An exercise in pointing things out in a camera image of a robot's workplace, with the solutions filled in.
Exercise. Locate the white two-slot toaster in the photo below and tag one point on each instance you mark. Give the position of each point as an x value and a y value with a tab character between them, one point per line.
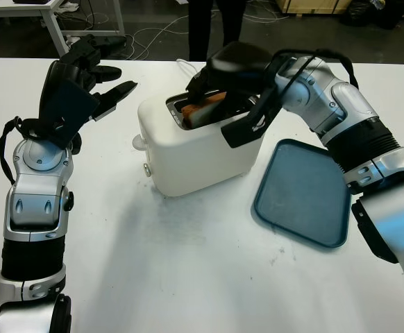
195	163

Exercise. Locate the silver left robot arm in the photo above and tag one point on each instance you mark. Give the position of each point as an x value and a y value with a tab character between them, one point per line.
32	201

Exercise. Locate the brown toast slice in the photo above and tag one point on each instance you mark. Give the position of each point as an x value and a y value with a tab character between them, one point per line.
202	112

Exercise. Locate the white metal-frame desk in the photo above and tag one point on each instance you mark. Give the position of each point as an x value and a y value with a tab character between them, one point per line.
49	17

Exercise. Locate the blue plastic tray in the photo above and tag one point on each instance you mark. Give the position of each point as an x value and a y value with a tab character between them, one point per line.
299	197

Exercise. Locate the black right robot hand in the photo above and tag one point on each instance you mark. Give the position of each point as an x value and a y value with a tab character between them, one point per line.
240	66

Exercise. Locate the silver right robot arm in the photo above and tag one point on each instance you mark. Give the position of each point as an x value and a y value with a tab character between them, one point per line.
344	104

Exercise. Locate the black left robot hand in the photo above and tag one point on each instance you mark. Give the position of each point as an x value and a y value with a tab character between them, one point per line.
56	74

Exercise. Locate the white crumpled cloth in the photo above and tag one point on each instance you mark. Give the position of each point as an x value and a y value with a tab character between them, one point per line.
71	6

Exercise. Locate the black garbage bag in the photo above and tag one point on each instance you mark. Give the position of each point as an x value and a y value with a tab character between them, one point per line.
379	14

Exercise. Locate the person in black trousers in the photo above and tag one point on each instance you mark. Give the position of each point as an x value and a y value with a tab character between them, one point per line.
198	31

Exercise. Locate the wooden crate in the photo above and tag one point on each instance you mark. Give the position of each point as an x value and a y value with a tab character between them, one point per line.
309	7

